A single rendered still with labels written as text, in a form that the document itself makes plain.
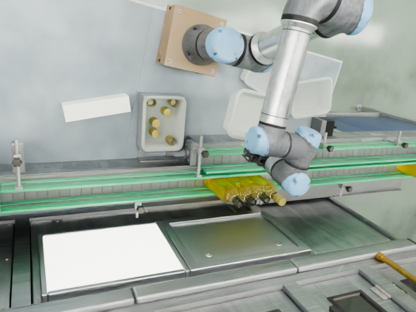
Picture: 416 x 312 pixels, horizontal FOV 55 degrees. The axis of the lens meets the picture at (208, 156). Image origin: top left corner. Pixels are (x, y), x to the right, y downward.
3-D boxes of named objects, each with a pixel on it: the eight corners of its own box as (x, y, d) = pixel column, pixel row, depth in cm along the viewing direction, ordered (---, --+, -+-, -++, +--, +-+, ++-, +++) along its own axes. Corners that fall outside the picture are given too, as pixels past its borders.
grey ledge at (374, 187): (241, 197, 190) (252, 207, 180) (243, 179, 187) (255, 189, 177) (386, 182, 228) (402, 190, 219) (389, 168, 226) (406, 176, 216)
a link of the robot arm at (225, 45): (200, 23, 139) (218, 21, 127) (233, 33, 145) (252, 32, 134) (193, 57, 141) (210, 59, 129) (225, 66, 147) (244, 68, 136)
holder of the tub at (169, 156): (135, 157, 166) (140, 163, 159) (138, 91, 157) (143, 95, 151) (174, 156, 173) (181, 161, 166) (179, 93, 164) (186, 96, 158)
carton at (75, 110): (61, 102, 147) (62, 106, 142) (125, 93, 155) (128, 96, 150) (64, 118, 149) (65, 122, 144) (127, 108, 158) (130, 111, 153)
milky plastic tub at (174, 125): (136, 145, 164) (141, 152, 156) (138, 91, 157) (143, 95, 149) (176, 144, 171) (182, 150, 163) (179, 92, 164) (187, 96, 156)
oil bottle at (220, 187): (204, 184, 168) (226, 206, 150) (205, 172, 166) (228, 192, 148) (216, 184, 170) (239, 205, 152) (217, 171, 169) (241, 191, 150)
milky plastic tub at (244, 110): (227, 83, 140) (239, 87, 133) (278, 95, 150) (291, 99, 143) (215, 130, 144) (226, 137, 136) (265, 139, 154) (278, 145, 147)
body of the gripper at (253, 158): (247, 134, 132) (264, 150, 122) (268, 137, 136) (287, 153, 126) (240, 155, 135) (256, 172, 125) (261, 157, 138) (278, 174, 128)
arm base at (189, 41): (187, 18, 147) (198, 17, 138) (221, 30, 154) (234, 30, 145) (177, 59, 149) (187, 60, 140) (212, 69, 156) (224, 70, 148)
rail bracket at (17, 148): (12, 171, 144) (10, 195, 125) (9, 125, 139) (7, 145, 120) (26, 170, 146) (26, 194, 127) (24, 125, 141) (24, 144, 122)
